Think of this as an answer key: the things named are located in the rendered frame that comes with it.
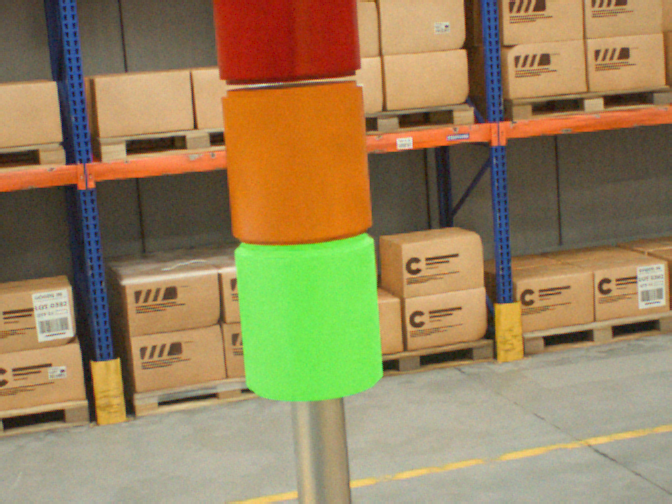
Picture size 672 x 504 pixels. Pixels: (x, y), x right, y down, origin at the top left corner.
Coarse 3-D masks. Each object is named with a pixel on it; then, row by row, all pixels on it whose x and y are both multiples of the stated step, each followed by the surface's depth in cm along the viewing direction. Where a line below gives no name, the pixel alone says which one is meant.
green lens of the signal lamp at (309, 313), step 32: (256, 256) 45; (288, 256) 45; (320, 256) 45; (352, 256) 45; (256, 288) 45; (288, 288) 45; (320, 288) 45; (352, 288) 45; (256, 320) 46; (288, 320) 45; (320, 320) 45; (352, 320) 45; (256, 352) 46; (288, 352) 45; (320, 352) 45; (352, 352) 46; (256, 384) 46; (288, 384) 45; (320, 384) 45; (352, 384) 46
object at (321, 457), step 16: (320, 400) 47; (336, 400) 47; (304, 416) 47; (320, 416) 47; (336, 416) 47; (304, 432) 47; (320, 432) 47; (336, 432) 47; (304, 448) 47; (320, 448) 47; (336, 448) 48; (304, 464) 48; (320, 464) 47; (336, 464) 48; (304, 480) 48; (320, 480) 47; (336, 480) 48; (304, 496) 48; (320, 496) 48; (336, 496) 48
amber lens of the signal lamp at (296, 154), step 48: (240, 96) 45; (288, 96) 44; (336, 96) 44; (240, 144) 45; (288, 144) 44; (336, 144) 44; (240, 192) 45; (288, 192) 44; (336, 192) 45; (240, 240) 46; (288, 240) 45; (336, 240) 45
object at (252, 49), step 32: (224, 0) 44; (256, 0) 43; (288, 0) 43; (320, 0) 43; (352, 0) 45; (224, 32) 44; (256, 32) 43; (288, 32) 43; (320, 32) 44; (352, 32) 45; (224, 64) 45; (256, 64) 44; (288, 64) 43; (320, 64) 44; (352, 64) 45
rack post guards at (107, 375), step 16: (496, 304) 880; (512, 304) 879; (496, 320) 884; (512, 320) 881; (496, 336) 887; (512, 336) 883; (512, 352) 885; (96, 368) 801; (112, 368) 803; (96, 384) 803; (112, 384) 805; (96, 400) 806; (112, 400) 806; (112, 416) 807; (128, 416) 817
